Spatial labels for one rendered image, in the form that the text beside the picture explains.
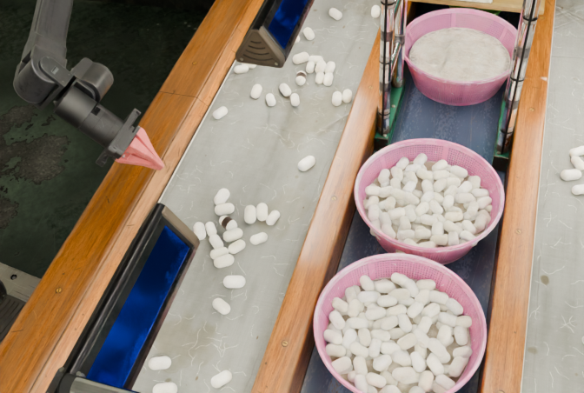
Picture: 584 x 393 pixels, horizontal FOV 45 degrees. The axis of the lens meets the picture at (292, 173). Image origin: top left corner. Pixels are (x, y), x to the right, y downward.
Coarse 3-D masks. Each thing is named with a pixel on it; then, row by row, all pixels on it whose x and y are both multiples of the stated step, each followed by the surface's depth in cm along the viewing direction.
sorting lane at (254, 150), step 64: (320, 0) 176; (256, 128) 146; (320, 128) 145; (192, 192) 136; (256, 192) 134; (320, 192) 133; (256, 256) 124; (192, 320) 117; (256, 320) 116; (192, 384) 109
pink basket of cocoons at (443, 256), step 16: (400, 144) 137; (416, 144) 137; (432, 144) 137; (448, 144) 136; (368, 160) 134; (384, 160) 137; (432, 160) 138; (448, 160) 137; (464, 160) 135; (480, 160) 132; (368, 176) 135; (480, 176) 133; (496, 176) 129; (496, 192) 128; (496, 208) 126; (368, 224) 124; (384, 240) 125; (432, 256) 123; (448, 256) 124
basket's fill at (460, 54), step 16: (432, 32) 166; (448, 32) 165; (464, 32) 164; (480, 32) 165; (416, 48) 161; (432, 48) 161; (448, 48) 160; (464, 48) 160; (480, 48) 159; (496, 48) 160; (416, 64) 158; (432, 64) 157; (448, 64) 157; (464, 64) 156; (480, 64) 156; (496, 64) 156; (464, 80) 154
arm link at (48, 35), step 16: (48, 0) 124; (64, 0) 127; (48, 16) 122; (64, 16) 125; (32, 32) 121; (48, 32) 120; (64, 32) 123; (32, 48) 117; (48, 48) 118; (64, 48) 120; (32, 64) 114; (64, 64) 119; (16, 80) 117; (32, 80) 115; (48, 80) 115; (32, 96) 117
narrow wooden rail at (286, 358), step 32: (352, 128) 141; (352, 160) 135; (352, 192) 131; (320, 224) 125; (320, 256) 120; (288, 288) 117; (320, 288) 116; (288, 320) 112; (288, 352) 109; (256, 384) 105; (288, 384) 105
